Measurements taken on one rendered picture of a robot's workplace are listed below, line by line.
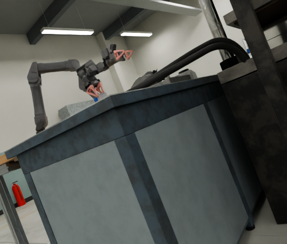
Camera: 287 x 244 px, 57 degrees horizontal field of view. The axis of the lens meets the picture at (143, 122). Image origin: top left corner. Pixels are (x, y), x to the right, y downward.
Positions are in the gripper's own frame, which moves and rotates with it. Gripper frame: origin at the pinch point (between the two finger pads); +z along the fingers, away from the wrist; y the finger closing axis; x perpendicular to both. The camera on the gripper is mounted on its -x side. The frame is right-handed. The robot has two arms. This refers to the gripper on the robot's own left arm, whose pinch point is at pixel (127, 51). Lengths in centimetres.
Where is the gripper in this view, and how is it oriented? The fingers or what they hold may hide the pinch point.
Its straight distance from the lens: 189.4
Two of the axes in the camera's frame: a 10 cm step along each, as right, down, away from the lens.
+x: 3.5, 9.4, 0.0
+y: 5.4, -2.0, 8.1
